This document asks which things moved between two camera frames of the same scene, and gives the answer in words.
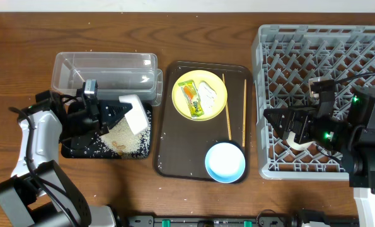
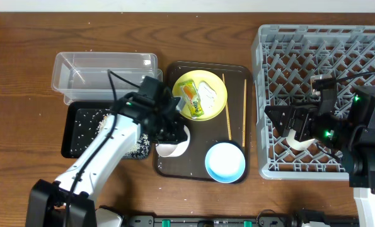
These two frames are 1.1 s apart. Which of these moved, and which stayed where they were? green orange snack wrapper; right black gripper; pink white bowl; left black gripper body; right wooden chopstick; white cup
Moved: left black gripper body; pink white bowl
Stayed: white cup; right wooden chopstick; right black gripper; green orange snack wrapper
